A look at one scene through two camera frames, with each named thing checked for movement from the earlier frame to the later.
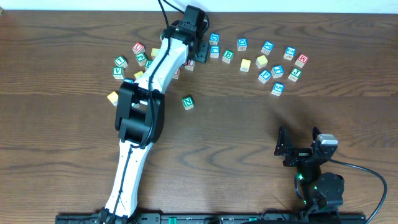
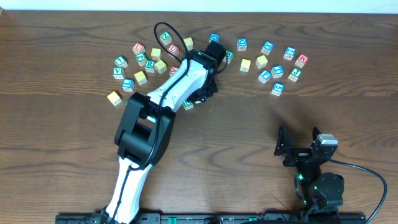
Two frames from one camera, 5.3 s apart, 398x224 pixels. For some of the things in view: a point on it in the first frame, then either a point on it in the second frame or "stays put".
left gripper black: (202, 50) → (208, 90)
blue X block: (267, 48) stays put
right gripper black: (300, 154) stays put
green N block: (188, 102) stays put
